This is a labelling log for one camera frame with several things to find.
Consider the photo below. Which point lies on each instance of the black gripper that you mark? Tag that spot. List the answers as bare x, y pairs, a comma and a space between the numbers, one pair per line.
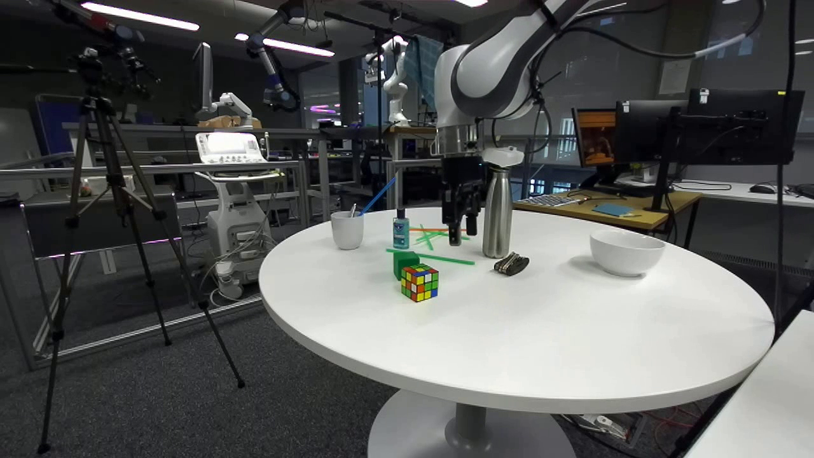
463, 181

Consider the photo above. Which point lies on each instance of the multicoloured Rubik's cube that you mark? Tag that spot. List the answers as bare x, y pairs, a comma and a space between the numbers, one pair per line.
421, 284

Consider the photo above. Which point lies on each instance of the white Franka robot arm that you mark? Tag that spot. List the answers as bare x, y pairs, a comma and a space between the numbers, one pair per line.
509, 58

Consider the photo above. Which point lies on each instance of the green cube block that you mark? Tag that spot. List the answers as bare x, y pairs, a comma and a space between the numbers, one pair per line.
406, 263

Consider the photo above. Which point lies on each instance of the stainless steel bottle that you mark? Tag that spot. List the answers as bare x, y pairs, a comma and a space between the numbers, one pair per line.
496, 211

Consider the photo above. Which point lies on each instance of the green star-shaped toy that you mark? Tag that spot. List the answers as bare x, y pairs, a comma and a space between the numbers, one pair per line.
431, 238

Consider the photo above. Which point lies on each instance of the orange stick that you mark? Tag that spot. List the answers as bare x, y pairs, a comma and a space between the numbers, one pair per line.
428, 230

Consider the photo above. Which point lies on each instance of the long green straw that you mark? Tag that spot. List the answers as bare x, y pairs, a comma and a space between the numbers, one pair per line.
445, 257

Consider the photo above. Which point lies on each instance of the black calculator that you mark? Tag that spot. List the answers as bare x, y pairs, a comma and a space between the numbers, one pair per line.
511, 263

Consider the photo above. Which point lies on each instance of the small blue bottle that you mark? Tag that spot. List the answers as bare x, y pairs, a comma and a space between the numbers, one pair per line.
399, 230

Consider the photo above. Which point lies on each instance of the white cup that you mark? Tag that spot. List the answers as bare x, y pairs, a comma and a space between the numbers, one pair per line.
346, 230

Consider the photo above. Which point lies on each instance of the wooden desk with papers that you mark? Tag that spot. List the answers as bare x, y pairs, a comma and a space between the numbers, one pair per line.
605, 207

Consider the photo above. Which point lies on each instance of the monitor with orange screen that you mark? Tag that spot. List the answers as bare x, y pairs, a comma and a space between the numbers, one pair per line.
595, 135

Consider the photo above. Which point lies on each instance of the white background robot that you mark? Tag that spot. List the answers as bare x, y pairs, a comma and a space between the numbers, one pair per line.
394, 80

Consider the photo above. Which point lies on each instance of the white ceramic bowl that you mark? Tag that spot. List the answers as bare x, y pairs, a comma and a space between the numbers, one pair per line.
626, 252

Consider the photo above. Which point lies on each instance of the white equipment cart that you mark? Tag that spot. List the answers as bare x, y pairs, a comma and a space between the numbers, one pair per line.
231, 195

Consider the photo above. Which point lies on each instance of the ceiling light strip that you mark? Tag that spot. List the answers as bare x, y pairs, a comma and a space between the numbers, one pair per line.
140, 15
282, 43

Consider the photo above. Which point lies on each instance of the wide black monitor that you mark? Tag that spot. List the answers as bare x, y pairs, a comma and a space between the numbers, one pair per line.
720, 127

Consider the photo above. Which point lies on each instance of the white side desk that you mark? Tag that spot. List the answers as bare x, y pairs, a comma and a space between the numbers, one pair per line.
763, 397

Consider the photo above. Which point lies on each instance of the dark panel board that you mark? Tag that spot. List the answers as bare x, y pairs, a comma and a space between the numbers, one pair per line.
96, 225

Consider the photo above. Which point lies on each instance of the white table pedestal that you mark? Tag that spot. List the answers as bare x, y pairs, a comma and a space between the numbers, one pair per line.
470, 429

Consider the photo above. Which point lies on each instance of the black camera tripod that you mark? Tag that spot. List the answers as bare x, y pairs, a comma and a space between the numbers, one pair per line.
104, 195

